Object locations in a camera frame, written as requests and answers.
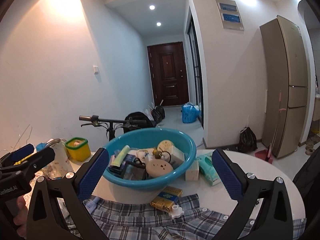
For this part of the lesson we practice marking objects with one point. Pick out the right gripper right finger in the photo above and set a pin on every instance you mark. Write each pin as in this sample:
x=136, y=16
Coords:
x=274, y=219

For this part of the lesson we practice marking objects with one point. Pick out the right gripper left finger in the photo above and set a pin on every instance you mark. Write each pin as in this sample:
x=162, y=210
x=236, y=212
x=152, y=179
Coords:
x=45, y=219

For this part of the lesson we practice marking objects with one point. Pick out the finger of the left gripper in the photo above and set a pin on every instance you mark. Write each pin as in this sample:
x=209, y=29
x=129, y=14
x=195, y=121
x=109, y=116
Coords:
x=17, y=155
x=30, y=164

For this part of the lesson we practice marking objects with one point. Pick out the green cream tube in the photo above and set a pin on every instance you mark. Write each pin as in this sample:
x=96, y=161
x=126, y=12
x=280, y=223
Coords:
x=116, y=160

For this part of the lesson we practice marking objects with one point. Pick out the white plastic knob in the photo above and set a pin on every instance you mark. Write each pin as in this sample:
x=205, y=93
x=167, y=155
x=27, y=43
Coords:
x=176, y=212

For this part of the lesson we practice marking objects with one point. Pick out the black rectangular tray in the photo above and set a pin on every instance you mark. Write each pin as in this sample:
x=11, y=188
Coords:
x=134, y=171

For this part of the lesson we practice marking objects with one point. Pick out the round beige silicone case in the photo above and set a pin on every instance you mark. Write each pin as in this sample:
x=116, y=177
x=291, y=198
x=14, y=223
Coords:
x=158, y=167

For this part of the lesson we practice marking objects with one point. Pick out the small doll figurine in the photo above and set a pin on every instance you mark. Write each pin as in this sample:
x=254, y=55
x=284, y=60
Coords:
x=157, y=154

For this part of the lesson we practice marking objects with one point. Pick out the round yellow cream jar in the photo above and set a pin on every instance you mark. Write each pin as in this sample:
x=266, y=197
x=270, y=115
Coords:
x=165, y=146

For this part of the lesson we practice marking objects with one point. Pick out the person's left hand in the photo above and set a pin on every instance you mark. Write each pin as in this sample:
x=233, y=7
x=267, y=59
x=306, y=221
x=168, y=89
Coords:
x=21, y=217

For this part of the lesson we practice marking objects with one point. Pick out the white floral Debo cup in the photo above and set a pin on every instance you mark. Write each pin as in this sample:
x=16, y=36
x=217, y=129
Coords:
x=61, y=165

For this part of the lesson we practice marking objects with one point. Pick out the blue tube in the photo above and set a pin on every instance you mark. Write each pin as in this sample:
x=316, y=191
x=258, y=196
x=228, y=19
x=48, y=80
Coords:
x=91, y=203

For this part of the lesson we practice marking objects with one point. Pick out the yellow box green rim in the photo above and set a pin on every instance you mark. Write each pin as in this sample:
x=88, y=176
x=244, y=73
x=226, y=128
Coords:
x=78, y=149

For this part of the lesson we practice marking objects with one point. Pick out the red dustpan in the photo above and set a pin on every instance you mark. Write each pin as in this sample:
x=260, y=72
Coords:
x=265, y=155

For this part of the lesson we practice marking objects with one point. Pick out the blue plaid shirt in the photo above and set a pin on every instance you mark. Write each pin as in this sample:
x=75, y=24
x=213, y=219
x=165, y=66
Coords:
x=142, y=221

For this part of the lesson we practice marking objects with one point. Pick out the black garbage bag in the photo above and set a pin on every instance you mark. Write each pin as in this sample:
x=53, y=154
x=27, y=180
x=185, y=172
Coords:
x=247, y=141

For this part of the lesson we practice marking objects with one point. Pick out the green tissue pack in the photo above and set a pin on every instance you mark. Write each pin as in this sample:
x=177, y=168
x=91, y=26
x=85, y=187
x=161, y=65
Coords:
x=207, y=170

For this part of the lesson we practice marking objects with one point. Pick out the white square box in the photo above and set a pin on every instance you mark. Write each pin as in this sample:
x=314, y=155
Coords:
x=192, y=173

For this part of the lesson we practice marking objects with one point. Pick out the gold cigarette box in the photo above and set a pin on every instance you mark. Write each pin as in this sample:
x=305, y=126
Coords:
x=166, y=199

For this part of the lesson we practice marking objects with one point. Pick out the blue plastic basin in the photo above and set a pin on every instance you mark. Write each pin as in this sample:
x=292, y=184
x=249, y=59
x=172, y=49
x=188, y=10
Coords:
x=142, y=142

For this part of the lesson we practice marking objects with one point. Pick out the white green box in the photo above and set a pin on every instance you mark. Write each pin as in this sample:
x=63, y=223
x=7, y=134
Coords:
x=177, y=157

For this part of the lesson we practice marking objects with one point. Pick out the black backpack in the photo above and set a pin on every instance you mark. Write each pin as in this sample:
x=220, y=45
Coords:
x=138, y=120

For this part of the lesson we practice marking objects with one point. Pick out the beige refrigerator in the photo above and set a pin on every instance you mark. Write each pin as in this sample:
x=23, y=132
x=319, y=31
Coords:
x=287, y=85

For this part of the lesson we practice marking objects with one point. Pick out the blue plastic bag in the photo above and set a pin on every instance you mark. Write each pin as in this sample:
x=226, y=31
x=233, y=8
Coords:
x=190, y=112

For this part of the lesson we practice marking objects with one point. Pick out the black bags by door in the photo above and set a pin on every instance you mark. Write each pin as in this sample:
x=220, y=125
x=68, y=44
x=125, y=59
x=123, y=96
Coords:
x=158, y=113

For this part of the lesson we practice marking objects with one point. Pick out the dark red entrance door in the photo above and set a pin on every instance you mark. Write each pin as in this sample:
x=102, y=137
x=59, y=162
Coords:
x=168, y=74

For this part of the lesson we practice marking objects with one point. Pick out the black glass sliding door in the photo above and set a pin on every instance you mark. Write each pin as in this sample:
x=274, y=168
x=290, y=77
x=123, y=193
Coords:
x=195, y=55

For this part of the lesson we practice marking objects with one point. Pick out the metal wire hanger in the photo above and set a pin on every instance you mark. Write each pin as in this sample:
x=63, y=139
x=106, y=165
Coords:
x=25, y=134

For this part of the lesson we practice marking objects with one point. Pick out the bicycle handlebar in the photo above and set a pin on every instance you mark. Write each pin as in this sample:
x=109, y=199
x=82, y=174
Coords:
x=95, y=121

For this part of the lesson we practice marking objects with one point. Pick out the white light switch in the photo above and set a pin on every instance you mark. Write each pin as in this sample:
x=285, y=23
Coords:
x=96, y=70

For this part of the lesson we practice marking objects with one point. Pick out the wall electrical panel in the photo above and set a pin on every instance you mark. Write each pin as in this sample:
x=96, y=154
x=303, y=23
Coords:
x=230, y=15

